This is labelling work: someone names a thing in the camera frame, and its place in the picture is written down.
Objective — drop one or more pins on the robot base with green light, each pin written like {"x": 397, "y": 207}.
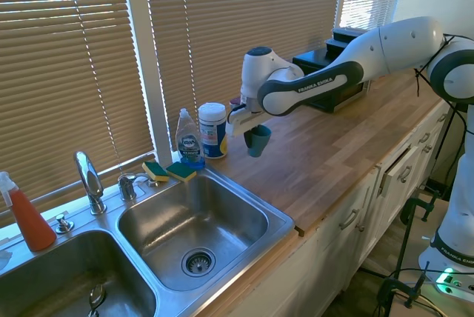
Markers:
{"x": 450, "y": 281}

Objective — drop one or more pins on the black C-clamp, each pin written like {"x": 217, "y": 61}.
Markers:
{"x": 392, "y": 284}
{"x": 426, "y": 204}

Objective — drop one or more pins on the black microwave oven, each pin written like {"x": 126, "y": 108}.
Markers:
{"x": 307, "y": 59}

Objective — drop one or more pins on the black appliance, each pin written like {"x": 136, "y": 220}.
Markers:
{"x": 444, "y": 161}

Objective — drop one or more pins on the maroon wrist camera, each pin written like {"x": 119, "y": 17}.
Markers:
{"x": 235, "y": 101}

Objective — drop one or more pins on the teal plastic cup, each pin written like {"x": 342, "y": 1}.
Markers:
{"x": 261, "y": 144}

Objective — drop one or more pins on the yellow green sponge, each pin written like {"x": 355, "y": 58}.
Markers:
{"x": 155, "y": 172}
{"x": 181, "y": 172}

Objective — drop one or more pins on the clear Dawn dish soap bottle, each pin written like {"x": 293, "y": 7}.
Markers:
{"x": 189, "y": 146}

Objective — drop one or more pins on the chrome sink knob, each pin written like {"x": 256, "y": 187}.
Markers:
{"x": 64, "y": 223}

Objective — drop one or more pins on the red spray bottle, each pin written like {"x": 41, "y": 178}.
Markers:
{"x": 31, "y": 224}

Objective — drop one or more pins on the stainless steel double sink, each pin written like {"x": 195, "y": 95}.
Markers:
{"x": 222, "y": 198}

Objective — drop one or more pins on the white wipes canister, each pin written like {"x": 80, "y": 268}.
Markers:
{"x": 213, "y": 132}

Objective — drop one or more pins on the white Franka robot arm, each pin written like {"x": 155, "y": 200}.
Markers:
{"x": 314, "y": 87}

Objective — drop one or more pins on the medium tan window blind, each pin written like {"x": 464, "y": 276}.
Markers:
{"x": 240, "y": 17}

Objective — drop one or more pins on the metal sink drain strainer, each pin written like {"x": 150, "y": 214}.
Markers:
{"x": 198, "y": 261}

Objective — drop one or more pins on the wide tan window blind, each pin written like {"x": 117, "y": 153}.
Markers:
{"x": 66, "y": 72}

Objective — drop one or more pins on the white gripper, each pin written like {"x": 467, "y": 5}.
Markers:
{"x": 246, "y": 121}

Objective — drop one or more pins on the chrome kitchen faucet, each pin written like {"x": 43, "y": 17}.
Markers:
{"x": 89, "y": 180}

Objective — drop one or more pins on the white base cabinet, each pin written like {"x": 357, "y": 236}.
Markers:
{"x": 333, "y": 257}

